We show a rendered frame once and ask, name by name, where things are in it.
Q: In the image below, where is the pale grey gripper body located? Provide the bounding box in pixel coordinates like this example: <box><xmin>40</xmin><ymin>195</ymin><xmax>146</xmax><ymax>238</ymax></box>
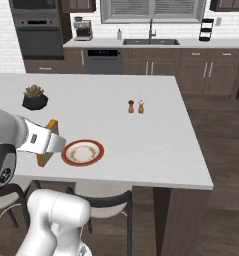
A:
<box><xmin>44</xmin><ymin>129</ymin><xmax>68</xmax><ymax>155</ymax></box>

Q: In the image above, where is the red rimmed white plate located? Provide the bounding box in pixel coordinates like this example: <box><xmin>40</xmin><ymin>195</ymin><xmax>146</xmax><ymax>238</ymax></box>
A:
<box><xmin>60</xmin><ymin>138</ymin><xmax>106</xmax><ymax>168</ymax></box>

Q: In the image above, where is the succulent in black pot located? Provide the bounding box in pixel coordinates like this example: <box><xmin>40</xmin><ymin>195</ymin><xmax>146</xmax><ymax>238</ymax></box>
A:
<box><xmin>21</xmin><ymin>83</ymin><xmax>50</xmax><ymax>112</ymax></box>

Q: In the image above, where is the brown base cupboard run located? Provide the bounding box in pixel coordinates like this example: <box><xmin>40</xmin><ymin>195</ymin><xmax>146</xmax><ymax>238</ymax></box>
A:
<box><xmin>23</xmin><ymin>47</ymin><xmax>87</xmax><ymax>75</ymax></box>
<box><xmin>121</xmin><ymin>47</ymin><xmax>239</xmax><ymax>98</ymax></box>

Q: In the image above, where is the wooden pepper shaker dark cap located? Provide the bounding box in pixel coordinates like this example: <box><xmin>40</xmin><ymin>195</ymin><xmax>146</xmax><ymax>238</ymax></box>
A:
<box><xmin>127</xmin><ymin>99</ymin><xmax>136</xmax><ymax>115</ymax></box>

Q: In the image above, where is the wooden salt shaker white cap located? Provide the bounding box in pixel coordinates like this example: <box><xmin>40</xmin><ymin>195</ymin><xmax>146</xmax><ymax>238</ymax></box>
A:
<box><xmin>137</xmin><ymin>98</ymin><xmax>146</xmax><ymax>115</ymax></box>

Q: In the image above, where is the grey dishwasher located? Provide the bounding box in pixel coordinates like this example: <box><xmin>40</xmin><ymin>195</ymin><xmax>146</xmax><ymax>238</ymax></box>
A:
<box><xmin>83</xmin><ymin>48</ymin><xmax>123</xmax><ymax>75</ymax></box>

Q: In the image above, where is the silver coffee machine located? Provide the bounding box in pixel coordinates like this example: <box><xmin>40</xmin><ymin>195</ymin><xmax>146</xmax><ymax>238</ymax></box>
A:
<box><xmin>73</xmin><ymin>16</ymin><xmax>94</xmax><ymax>42</ymax></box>

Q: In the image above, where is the dark grey sink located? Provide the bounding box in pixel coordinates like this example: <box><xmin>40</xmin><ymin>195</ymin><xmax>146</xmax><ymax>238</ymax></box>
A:
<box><xmin>122</xmin><ymin>38</ymin><xmax>181</xmax><ymax>47</ymax></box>

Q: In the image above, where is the black microwave oven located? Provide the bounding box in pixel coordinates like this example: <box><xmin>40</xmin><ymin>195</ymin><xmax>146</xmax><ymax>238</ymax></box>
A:
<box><xmin>8</xmin><ymin>0</ymin><xmax>61</xmax><ymax>12</ymax></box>

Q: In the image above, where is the brown wooden island base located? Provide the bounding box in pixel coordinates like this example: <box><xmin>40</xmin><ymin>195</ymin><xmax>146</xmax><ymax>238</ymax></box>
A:
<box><xmin>132</xmin><ymin>185</ymin><xmax>213</xmax><ymax>256</ymax></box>

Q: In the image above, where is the dark metal tap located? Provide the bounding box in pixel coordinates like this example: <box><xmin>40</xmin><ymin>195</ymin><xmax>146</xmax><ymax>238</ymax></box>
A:
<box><xmin>147</xmin><ymin>17</ymin><xmax>158</xmax><ymax>41</ymax></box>

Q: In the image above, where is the window with grey blinds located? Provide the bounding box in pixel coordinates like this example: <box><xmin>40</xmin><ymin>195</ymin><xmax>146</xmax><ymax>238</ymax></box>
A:
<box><xmin>99</xmin><ymin>0</ymin><xmax>207</xmax><ymax>25</ymax></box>

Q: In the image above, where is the black tiered stand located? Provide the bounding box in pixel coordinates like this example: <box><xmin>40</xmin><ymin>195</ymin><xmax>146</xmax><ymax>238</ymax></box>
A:
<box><xmin>198</xmin><ymin>17</ymin><xmax>215</xmax><ymax>43</ymax></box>

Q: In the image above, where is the white seat black frame stool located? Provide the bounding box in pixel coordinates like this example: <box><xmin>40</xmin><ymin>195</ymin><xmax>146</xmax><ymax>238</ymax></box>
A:
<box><xmin>65</xmin><ymin>181</ymin><xmax>134</xmax><ymax>256</ymax></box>
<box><xmin>0</xmin><ymin>175</ymin><xmax>43</xmax><ymax>234</ymax></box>

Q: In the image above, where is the dark grey wall oven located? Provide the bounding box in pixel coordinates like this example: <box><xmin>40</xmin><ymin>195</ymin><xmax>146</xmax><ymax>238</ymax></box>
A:
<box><xmin>12</xmin><ymin>12</ymin><xmax>66</xmax><ymax>61</ymax></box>

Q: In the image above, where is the dark brown wall cupboard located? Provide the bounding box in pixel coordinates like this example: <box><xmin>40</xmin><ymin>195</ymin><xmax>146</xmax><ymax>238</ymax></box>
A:
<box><xmin>209</xmin><ymin>0</ymin><xmax>239</xmax><ymax>13</ymax></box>
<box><xmin>58</xmin><ymin>0</ymin><xmax>97</xmax><ymax>15</ymax></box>

